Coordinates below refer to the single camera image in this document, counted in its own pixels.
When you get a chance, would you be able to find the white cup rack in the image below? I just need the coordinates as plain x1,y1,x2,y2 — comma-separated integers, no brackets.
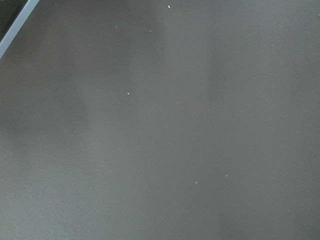
0,0,39,59

